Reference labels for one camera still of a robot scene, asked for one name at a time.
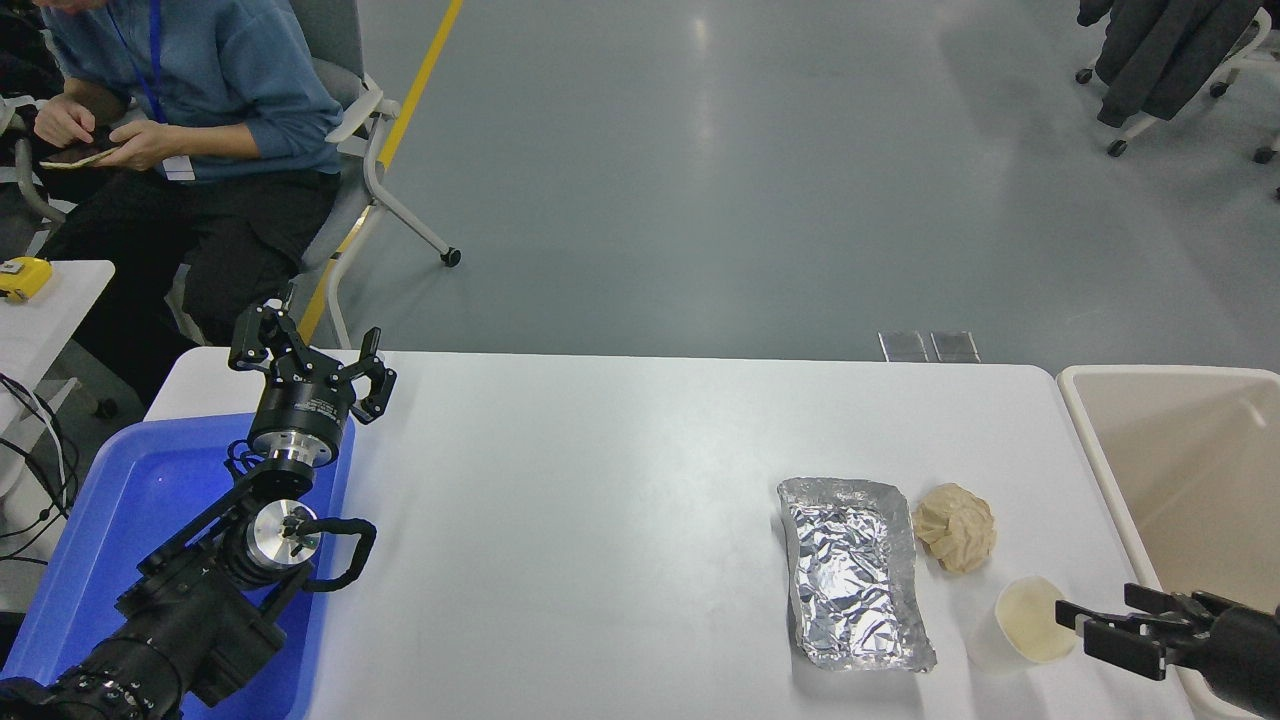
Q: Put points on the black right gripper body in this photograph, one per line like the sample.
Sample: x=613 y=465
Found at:
x=1245 y=655

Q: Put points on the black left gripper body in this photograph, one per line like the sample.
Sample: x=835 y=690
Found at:
x=300 y=410

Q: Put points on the white paper cup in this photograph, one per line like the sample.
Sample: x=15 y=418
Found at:
x=1025 y=625

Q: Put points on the smartphone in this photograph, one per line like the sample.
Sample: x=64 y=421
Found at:
x=75 y=157

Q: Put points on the person's left forearm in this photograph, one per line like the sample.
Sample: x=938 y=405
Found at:
x=220 y=147

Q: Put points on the large pale dustbin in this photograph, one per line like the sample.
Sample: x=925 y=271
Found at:
x=1200 y=470

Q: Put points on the person's left hand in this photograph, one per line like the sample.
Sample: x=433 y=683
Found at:
x=150 y=147

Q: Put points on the person's right hand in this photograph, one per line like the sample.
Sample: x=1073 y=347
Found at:
x=65 y=122

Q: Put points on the white ID badge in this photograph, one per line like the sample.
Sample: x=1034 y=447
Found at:
x=178 y=168

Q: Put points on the blue plastic tray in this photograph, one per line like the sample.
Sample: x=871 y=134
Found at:
x=130 y=490

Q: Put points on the white side table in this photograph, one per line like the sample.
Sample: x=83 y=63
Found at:
x=60 y=320

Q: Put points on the crumpled tan paper ball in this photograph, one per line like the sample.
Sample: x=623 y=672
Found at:
x=955 y=530

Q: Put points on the yellow tape measure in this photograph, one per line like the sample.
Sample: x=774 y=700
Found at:
x=25 y=277

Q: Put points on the seated person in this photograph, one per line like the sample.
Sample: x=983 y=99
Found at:
x=230 y=80

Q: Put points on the grey chair armrest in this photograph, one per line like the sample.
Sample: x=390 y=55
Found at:
x=30 y=190

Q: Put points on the crumpled foil tray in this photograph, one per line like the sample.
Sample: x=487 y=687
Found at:
x=850 y=570

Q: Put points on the grey office chair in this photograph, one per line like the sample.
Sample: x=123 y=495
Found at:
x=330 y=40

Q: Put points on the silver floor outlet cover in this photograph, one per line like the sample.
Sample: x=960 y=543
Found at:
x=904 y=347
x=955 y=347

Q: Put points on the white rolling chair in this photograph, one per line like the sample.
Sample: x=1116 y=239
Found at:
x=1140 y=124

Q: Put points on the dark coat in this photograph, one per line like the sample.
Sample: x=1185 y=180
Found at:
x=1160 y=50

